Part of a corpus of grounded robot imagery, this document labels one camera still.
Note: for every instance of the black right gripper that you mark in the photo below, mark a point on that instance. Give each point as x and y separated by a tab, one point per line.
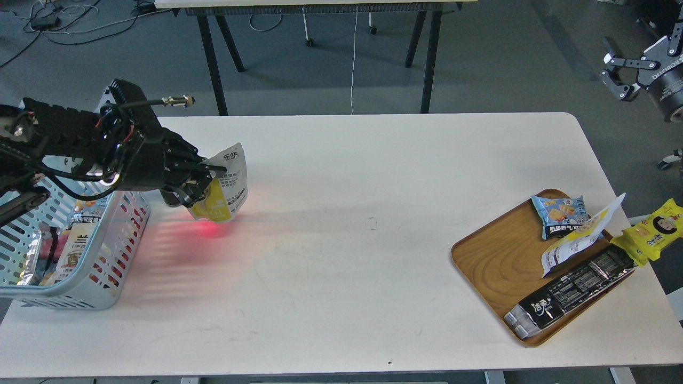
660	73

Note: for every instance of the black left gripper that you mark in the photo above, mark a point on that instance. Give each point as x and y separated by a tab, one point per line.
168	163

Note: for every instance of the yellow grey nut snack pouch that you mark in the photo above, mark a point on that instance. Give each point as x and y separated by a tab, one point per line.
228	190

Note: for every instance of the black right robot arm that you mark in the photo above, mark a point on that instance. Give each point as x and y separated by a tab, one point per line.
664	19

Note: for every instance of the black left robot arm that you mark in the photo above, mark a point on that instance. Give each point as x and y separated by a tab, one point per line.
89	155

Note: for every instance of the light blue plastic basket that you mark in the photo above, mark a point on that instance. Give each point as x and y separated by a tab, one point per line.
99	277

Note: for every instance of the blue cracker snack bag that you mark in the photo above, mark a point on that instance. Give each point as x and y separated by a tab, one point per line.
560	216

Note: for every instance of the yellow cartoon face snack bag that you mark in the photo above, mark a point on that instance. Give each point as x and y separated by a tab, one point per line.
644	241

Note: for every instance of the snack packs inside basket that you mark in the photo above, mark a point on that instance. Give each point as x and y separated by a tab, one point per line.
53	253

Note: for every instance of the white yellow snack pouch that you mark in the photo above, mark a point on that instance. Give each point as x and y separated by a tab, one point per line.
579	239

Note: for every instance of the long black snack package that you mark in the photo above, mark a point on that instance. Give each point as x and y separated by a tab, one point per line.
555	300

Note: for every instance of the wooden tray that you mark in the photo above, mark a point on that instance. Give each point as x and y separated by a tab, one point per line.
502	263

